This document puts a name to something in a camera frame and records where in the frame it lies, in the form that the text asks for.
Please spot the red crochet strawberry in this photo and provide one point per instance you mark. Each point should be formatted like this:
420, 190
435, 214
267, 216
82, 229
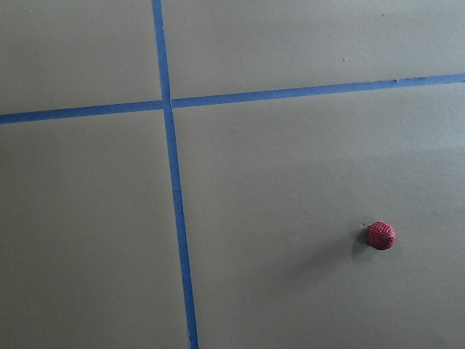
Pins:
380, 235

